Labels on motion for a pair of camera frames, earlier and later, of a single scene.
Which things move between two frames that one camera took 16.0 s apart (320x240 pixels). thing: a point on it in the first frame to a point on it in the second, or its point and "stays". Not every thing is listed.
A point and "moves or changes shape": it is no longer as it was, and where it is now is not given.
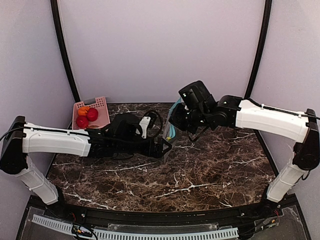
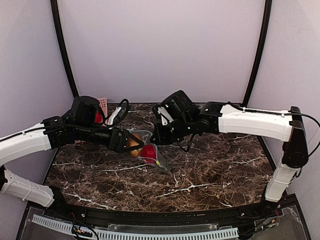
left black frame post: x=64 y=49 stays
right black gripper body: x=179 y=117 to x=159 y=133
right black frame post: x=268 y=4 stays
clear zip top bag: x=170 y=131 moves or changes shape
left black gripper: x=155 y=149 to x=117 y=139
